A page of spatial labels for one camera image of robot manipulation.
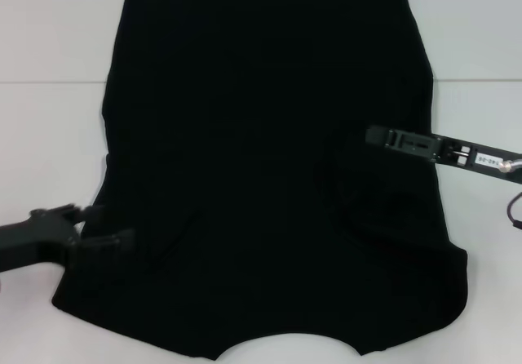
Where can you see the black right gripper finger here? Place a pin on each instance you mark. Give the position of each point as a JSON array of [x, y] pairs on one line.
[[403, 141]]

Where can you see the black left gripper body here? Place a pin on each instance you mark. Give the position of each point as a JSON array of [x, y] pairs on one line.
[[36, 237]]

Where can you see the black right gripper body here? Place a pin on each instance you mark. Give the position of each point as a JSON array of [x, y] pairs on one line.
[[485, 160]]

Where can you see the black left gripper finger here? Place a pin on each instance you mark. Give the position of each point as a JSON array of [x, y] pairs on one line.
[[108, 242], [89, 216]]

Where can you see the black t-shirt with white print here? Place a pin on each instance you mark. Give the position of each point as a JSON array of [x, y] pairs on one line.
[[253, 156]]

